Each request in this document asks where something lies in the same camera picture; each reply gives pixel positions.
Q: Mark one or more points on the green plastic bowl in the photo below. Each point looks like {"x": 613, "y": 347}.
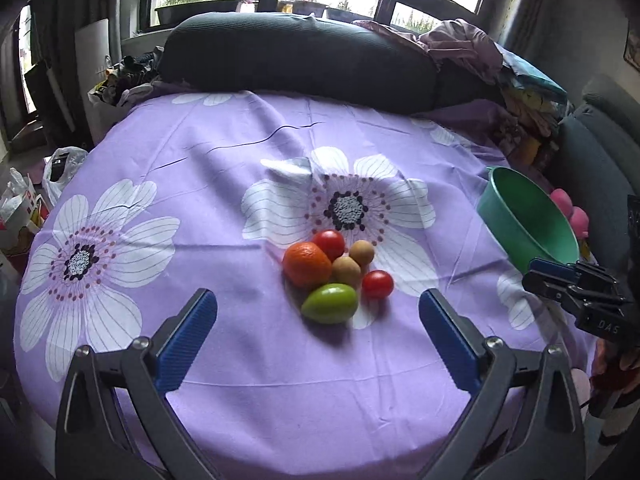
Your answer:
{"x": 530, "y": 220}

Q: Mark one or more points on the white board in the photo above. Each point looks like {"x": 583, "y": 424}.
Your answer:
{"x": 92, "y": 70}

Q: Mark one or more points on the green mango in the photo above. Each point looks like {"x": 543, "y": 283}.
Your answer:
{"x": 330, "y": 302}

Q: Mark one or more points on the white plastic bag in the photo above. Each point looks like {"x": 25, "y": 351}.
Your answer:
{"x": 62, "y": 167}

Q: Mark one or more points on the teal folded cloth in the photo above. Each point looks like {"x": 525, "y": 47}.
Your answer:
{"x": 530, "y": 72}

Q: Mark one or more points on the clear jar with nuts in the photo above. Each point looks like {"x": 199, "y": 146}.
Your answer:
{"x": 507, "y": 132}

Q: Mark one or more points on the crumpled white bags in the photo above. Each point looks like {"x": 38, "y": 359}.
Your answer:
{"x": 17, "y": 205}

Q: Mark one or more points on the dark window planter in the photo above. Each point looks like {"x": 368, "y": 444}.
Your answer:
{"x": 197, "y": 11}
{"x": 300, "y": 7}
{"x": 345, "y": 14}

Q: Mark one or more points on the purple floral sheet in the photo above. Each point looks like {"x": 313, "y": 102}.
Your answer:
{"x": 225, "y": 240}

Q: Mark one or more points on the orange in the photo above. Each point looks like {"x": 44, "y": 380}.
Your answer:
{"x": 306, "y": 264}

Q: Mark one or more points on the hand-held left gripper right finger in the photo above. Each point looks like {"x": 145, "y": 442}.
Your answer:
{"x": 447, "y": 337}

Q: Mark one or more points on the thin black thread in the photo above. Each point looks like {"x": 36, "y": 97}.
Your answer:
{"x": 280, "y": 130}

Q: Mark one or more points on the red tomato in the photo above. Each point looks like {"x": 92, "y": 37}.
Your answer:
{"x": 330, "y": 244}
{"x": 377, "y": 284}

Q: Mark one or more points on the pile of mixed clutter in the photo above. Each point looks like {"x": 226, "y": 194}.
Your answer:
{"x": 127, "y": 82}

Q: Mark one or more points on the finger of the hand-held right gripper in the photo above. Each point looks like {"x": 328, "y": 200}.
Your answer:
{"x": 542, "y": 286}
{"x": 552, "y": 266}

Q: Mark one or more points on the framed wall picture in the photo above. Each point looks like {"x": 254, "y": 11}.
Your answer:
{"x": 633, "y": 45}

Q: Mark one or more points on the brown kiwi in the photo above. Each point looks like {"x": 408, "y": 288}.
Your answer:
{"x": 362, "y": 252}
{"x": 346, "y": 270}

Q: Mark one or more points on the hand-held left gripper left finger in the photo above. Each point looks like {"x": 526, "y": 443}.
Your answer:
{"x": 187, "y": 340}

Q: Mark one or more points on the yellow patterned cloth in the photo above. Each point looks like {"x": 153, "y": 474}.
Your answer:
{"x": 535, "y": 110}

